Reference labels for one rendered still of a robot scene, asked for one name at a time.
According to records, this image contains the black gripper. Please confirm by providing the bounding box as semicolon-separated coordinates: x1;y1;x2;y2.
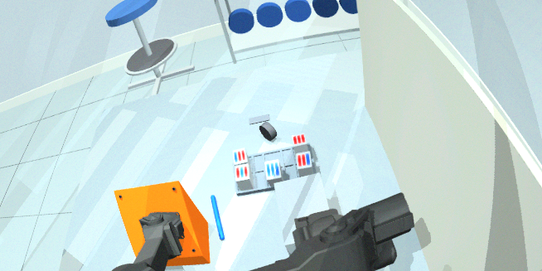
371;240;397;271

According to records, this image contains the blue rod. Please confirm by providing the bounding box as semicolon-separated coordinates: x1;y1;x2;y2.
211;195;225;240

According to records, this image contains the large off-white flat panel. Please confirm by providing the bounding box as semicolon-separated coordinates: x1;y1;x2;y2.
356;0;542;271

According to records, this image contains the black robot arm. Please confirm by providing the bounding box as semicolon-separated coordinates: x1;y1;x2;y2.
112;192;414;271

